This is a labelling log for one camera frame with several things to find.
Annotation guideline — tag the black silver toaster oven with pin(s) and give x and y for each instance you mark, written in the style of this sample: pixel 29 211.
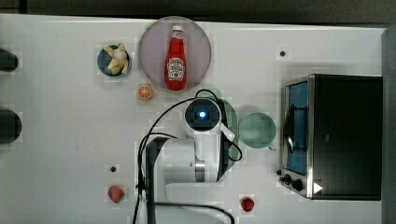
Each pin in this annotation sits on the black silver toaster oven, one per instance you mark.
pixel 331 137

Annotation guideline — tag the black frying pan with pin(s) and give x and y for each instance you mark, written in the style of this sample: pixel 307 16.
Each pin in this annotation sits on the black frying pan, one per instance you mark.
pixel 10 126

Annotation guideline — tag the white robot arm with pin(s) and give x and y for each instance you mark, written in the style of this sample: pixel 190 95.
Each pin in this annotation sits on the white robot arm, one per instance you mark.
pixel 201 156

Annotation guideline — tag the mint green cup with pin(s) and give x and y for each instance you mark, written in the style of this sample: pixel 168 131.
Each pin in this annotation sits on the mint green cup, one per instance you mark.
pixel 258 130

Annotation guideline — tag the dark brown mug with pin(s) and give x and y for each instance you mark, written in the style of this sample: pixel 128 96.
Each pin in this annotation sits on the dark brown mug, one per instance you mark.
pixel 8 61

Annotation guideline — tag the grey round plate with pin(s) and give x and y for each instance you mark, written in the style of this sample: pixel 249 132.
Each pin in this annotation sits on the grey round plate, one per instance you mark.
pixel 155 42

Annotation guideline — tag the orange slice toy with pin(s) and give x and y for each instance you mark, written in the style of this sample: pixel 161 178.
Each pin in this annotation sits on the orange slice toy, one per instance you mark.
pixel 144 92

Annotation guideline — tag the peeled toy banana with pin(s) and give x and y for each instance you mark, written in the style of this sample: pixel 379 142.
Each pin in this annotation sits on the peeled toy banana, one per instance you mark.
pixel 119 62

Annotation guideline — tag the pink strawberry toy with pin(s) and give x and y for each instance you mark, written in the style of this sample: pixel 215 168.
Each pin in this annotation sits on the pink strawberry toy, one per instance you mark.
pixel 115 194

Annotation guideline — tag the blue small bowl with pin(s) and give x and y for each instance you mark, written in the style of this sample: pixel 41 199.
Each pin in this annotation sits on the blue small bowl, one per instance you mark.
pixel 104 59

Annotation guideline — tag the small red strawberry toy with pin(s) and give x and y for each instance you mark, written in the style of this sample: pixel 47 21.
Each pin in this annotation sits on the small red strawberry toy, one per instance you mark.
pixel 247 204

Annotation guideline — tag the mint green plastic strainer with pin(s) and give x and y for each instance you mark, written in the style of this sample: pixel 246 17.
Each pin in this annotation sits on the mint green plastic strainer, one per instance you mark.
pixel 231 118

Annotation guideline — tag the red ketchup bottle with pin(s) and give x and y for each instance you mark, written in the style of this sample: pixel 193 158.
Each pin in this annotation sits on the red ketchup bottle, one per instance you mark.
pixel 175 71

